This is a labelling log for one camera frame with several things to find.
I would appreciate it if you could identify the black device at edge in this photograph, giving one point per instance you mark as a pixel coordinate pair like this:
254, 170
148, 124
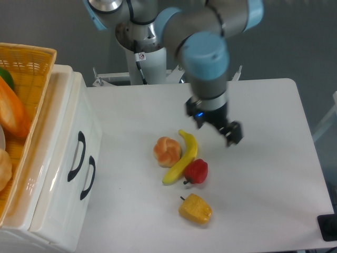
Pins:
327, 225

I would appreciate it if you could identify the yellow woven basket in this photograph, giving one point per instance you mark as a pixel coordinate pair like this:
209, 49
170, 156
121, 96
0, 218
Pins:
30, 67

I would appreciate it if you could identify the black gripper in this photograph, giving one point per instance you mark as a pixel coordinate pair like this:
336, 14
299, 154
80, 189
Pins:
217, 118

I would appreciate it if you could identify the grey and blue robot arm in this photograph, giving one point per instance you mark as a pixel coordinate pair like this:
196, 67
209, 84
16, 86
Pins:
244, 14

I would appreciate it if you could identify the yellow bell pepper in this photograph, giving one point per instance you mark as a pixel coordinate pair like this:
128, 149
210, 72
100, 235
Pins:
195, 209

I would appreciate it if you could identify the red bell pepper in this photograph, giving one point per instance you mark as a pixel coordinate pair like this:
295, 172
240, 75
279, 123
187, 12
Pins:
196, 172

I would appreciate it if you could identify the orange baguette loaf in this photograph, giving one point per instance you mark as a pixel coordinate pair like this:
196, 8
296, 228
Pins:
14, 117

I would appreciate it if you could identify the white drawer cabinet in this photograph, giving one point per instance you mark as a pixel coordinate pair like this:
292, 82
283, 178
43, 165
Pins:
15, 233

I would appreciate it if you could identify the green vegetable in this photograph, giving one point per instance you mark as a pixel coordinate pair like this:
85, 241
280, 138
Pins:
6, 76

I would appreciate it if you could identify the knotted bread roll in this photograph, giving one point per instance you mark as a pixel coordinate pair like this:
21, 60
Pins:
167, 152

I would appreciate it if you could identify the round bread bun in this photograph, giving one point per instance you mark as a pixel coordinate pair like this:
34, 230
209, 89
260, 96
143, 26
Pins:
6, 169

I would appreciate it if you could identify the yellow banana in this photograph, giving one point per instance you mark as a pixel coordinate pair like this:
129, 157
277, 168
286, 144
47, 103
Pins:
176, 172

